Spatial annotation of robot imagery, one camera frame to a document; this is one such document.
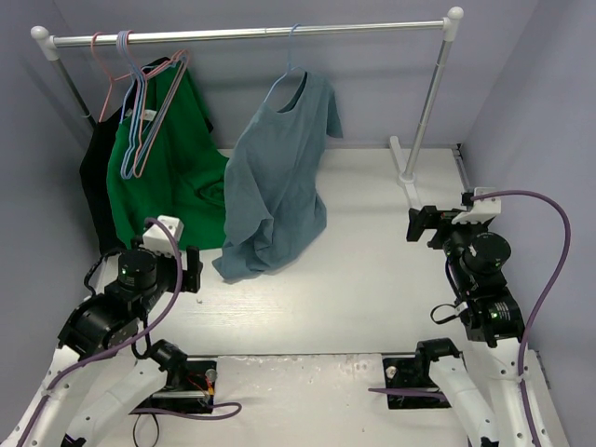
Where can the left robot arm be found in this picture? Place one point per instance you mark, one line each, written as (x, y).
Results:
(96, 331)

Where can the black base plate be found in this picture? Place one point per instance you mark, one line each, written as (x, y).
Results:
(192, 393)
(403, 372)

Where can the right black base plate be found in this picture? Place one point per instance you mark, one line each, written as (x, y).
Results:
(403, 372)

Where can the silver clothes rack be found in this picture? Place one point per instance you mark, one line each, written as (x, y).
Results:
(50, 45)

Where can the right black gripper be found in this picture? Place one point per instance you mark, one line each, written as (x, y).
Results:
(429, 225)

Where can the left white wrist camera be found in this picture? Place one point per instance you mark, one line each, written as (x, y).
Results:
(155, 239)

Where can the black t-shirt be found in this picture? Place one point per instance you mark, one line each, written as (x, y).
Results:
(93, 173)

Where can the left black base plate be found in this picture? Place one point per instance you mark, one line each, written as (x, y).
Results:
(192, 393)

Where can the green t-shirt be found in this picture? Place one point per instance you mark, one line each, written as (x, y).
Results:
(183, 176)

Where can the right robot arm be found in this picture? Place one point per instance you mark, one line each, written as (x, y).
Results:
(492, 319)

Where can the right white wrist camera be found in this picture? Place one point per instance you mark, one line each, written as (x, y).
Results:
(479, 211)

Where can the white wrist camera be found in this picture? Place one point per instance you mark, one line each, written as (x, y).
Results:
(155, 239)
(479, 211)

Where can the blue-grey t-shirt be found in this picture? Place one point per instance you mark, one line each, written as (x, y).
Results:
(272, 207)

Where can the light blue wire hanger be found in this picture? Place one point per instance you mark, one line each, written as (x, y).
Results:
(290, 67)

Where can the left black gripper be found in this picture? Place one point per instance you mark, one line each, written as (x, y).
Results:
(192, 269)

